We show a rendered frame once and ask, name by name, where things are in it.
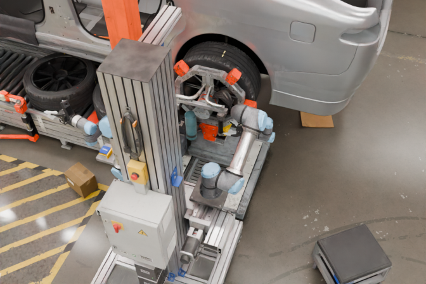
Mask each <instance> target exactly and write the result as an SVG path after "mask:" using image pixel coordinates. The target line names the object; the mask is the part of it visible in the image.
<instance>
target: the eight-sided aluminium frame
mask: <svg viewBox="0 0 426 284"><path fill-rule="evenodd" d="M195 74H197V75H201V76H206V77H211V78H213V79H218V80H220V81H222V82H223V83H224V84H225V85H226V87H227V88H228V89H229V90H230V91H231V92H232V93H233V94H234V95H235V96H236V97H237V98H238V104H244V102H245V91H244V90H243V89H242V88H241V87H240V86H239V85H238V84H237V83H234V84H233V85H231V84H229V83H228V82H227V81H226V80H225V79H226V77H227V75H228V73H226V72H225V71H223V70H217V69H214V68H209V67H203V66H200V65H195V66H193V67H192V68H190V69H189V71H188V72H187V74H185V75H184V76H182V77H180V76H178V77H177V79H176V80H175V87H176V94H180V95H184V90H183V82H184V81H185V80H187V79H189V78H190V77H192V76H194V75H195ZM181 107H182V108H183V109H184V110H185V111H186V112H187V111H194V108H195V107H194V106H191V105H187V104H184V103H183V104H182V106H181ZM196 118H197V122H203V123H205V124H209V125H212V126H217V127H218V120H217V117H213V116H210V117H209V118H208V119H201V118H199V117H197V116H196ZM229 120H232V121H233V120H234V119H233V118H232V116H231V115H230V116H228V117H226V118H224V121H223V127H226V126H228V125H230V124H231V123H230V122H229Z"/></svg>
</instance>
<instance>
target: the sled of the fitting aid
mask: <svg viewBox="0 0 426 284"><path fill-rule="evenodd" d="M188 155H192V156H194V157H198V158H203V159H205V160H210V161H213V162H217V163H220V164H224V165H228V166H230V163H231V161H232V158H233V157H229V156H225V155H221V154H218V153H214V152H210V151H207V150H203V149H200V148H195V147H193V146H191V144H190V145H189V147H188Z"/></svg>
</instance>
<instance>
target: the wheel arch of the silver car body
mask: <svg viewBox="0 0 426 284"><path fill-rule="evenodd" d="M217 34H218V36H217V38H216V41H220V42H225V36H228V43H229V44H230V45H232V46H235V47H237V48H239V49H240V50H242V51H243V52H244V53H246V55H248V56H249V57H250V58H251V59H252V60H253V61H254V63H255V64H256V66H257V68H258V69H259V72H260V74H266V75H269V78H270V81H271V77H270V74H269V72H268V69H267V67H266V66H265V64H264V62H263V61H262V60H261V58H260V57H259V56H258V54H257V53H256V52H255V51H254V50H253V49H251V48H250V47H249V46H247V45H246V44H245V43H243V42H241V41H240V40H238V39H236V38H234V37H231V36H229V35H225V34H220V33H213V32H208V33H203V34H198V35H194V36H193V37H191V38H189V39H187V40H186V41H185V42H184V43H182V45H181V46H180V47H179V49H178V51H177V53H176V55H175V58H174V66H175V64H176V63H177V62H179V61H180V60H182V59H183V58H184V56H185V55H186V53H187V52H188V50H190V48H192V47H193V46H194V45H196V44H198V43H201V42H206V41H214V39H215V37H216V35H217ZM174 66H173V68H174ZM272 97H273V85H272V81H271V99H270V101H269V104H270V103H271V100H272Z"/></svg>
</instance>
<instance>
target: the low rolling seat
mask: <svg viewBox="0 0 426 284"><path fill-rule="evenodd" d="M312 257H313V259H314V261H315V262H314V264H313V268H314V269H317V268H319V270H320V272H321V274H322V275H323V277H324V279H325V281H326V283H327V284H382V281H383V280H385V279H386V277H387V275H388V274H389V271H390V270H391V268H392V263H391V261H390V259H389V258H388V257H387V255H386V253H385V252H384V250H383V249H382V247H381V246H380V245H379V243H378V242H377V240H376V239H375V237H374V236H373V234H372V233H371V231H370V230H369V228H368V227H367V225H366V224H361V225H359V226H355V227H353V228H350V229H347V230H344V231H341V232H339V233H336V234H333V235H330V236H327V237H324V238H321V239H319V240H318V241H317V242H316V243H315V246H314V250H313V254H312Z"/></svg>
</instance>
